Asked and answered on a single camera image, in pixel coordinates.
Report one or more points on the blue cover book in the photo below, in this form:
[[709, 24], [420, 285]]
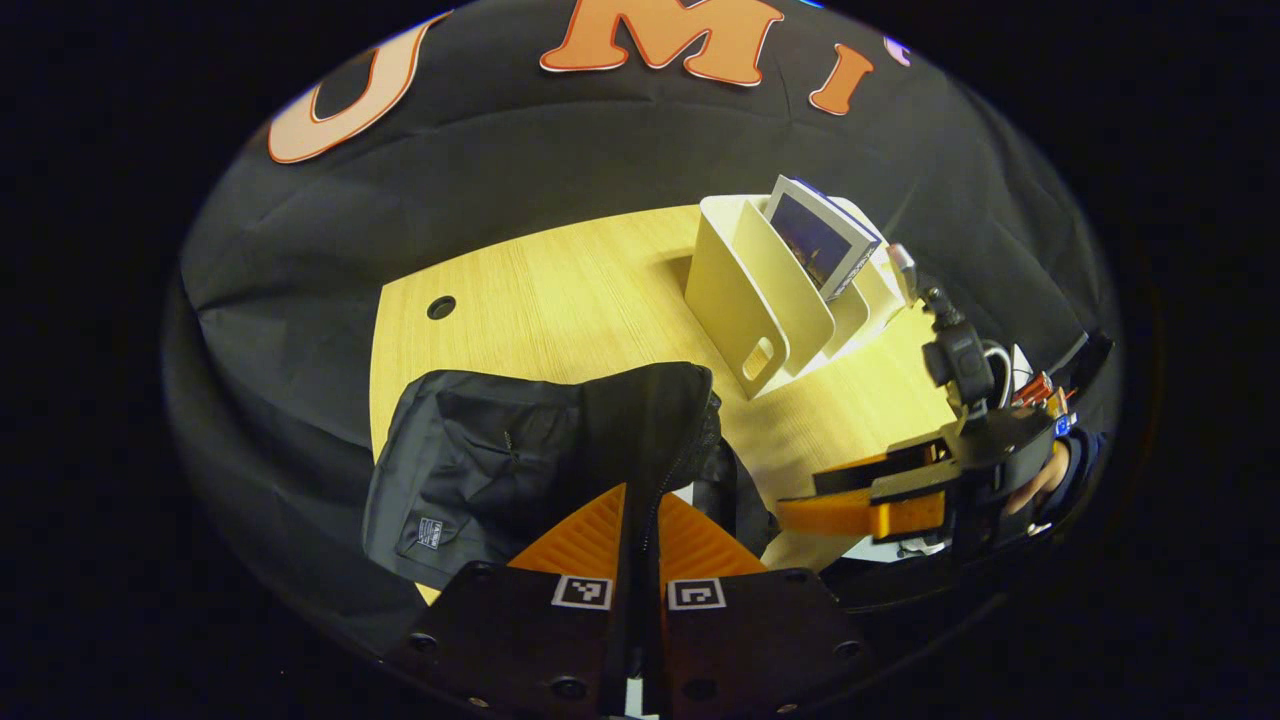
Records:
[[810, 240]]

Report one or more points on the red-orange small box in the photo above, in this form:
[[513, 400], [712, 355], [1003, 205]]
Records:
[[1033, 388]]

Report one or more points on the yellow small box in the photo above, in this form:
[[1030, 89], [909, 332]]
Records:
[[1056, 402]]

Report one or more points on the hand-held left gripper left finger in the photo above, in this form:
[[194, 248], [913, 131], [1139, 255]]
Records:
[[615, 650]]

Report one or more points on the blue small box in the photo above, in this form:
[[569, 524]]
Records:
[[1066, 423]]

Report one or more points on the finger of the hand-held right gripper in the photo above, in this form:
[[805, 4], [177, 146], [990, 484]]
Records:
[[880, 475], [860, 515]]

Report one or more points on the white side desk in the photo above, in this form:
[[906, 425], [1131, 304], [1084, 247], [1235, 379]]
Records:
[[1020, 365]]

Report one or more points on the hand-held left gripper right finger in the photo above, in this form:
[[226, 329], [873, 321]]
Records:
[[655, 650]]

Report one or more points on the white bookshelf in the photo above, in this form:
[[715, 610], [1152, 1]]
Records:
[[725, 290]]

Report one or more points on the black schoolbag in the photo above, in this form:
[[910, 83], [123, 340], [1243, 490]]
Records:
[[480, 460]]

